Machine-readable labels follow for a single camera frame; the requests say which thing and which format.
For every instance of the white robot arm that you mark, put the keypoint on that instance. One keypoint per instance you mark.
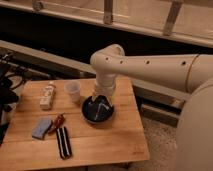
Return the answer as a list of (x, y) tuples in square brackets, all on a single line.
[(191, 73)]

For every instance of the metal rail frame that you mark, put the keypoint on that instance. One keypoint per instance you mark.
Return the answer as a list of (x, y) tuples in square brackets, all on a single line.
[(188, 21)]

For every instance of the blue sponge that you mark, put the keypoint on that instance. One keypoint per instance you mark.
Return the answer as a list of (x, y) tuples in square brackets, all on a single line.
[(41, 128)]

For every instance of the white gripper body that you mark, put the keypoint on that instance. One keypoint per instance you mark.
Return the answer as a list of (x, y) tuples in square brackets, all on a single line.
[(106, 81)]

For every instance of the black equipment with cables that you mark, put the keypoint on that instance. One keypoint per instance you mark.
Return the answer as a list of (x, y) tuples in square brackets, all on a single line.
[(10, 79)]

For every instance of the black white striped eraser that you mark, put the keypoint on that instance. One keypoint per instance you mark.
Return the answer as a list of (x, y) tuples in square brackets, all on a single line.
[(63, 143)]

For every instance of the wooden table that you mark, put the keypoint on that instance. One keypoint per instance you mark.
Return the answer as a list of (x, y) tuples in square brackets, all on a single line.
[(118, 140)]

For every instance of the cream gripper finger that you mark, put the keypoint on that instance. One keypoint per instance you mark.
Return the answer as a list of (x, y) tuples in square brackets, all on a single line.
[(96, 92), (110, 96)]

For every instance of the black ceramic bowl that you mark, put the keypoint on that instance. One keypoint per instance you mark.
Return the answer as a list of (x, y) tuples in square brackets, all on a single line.
[(97, 110)]

